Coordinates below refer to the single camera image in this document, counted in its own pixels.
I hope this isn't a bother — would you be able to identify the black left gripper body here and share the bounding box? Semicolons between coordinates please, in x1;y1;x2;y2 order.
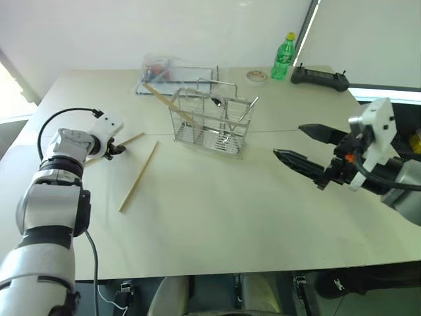
104;136;117;161

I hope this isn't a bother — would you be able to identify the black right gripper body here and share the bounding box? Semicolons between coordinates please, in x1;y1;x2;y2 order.
315;130;366;191

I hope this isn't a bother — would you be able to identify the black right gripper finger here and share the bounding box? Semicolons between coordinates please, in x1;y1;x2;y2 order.
272;148;330;184
298;123;348;147

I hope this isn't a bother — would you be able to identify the wooden chopstick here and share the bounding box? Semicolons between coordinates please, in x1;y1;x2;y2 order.
118;140;160;213
142;82;197;123
85;132;145;164

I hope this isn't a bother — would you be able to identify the metal spoon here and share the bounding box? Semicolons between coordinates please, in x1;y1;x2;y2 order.
210;96;231;144

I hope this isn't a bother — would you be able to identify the black remote controller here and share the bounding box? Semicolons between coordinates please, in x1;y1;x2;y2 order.
290;63;350;92

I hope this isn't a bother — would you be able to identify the thin metal cutlery piece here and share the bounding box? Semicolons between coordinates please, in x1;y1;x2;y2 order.
229;95;260;134

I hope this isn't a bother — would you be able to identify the yellow object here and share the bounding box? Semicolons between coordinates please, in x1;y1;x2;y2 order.
409;130;421;154

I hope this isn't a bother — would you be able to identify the dark bulky object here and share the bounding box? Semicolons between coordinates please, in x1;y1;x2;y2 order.
387;101;421;157

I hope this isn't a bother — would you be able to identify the green plastic bottle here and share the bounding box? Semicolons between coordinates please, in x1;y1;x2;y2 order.
270;32;296;80

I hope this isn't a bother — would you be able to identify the white tape roll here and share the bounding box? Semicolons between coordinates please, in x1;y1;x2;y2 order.
245;69;268;86

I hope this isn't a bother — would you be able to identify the clear plastic bag with items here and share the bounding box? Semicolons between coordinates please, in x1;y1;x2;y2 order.
141;52;181;83

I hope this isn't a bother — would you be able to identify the clear rectangular tray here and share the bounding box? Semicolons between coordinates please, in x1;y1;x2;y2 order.
135;66;214;97

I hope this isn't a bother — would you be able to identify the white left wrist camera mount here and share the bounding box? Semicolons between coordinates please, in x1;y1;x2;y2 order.
88;111;125;140

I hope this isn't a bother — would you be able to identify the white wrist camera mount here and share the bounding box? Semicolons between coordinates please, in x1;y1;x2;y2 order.
347;97;395;193
88;111;125;140

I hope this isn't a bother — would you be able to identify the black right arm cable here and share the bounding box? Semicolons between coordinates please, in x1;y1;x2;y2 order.
357;157;421;192

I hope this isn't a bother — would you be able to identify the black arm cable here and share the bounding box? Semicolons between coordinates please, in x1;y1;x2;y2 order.
37;107;103;162
357;157;421;192

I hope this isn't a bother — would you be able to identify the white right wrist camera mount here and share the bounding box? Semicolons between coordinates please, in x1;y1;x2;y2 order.
347;97;395;193

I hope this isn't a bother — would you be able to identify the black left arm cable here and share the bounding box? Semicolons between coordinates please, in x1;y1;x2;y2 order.
37;107;103;162

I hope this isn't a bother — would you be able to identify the chrome wire basket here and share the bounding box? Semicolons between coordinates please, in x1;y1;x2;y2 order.
168;87;259;159

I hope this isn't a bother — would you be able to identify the grey cable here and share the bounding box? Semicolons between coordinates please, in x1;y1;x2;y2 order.
84;230;100;316

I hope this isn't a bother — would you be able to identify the chrome wire stand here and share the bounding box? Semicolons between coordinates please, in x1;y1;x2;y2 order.
196;65;240;99

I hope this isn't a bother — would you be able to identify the thin white cable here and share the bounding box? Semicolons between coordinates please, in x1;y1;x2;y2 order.
97;285;130;311

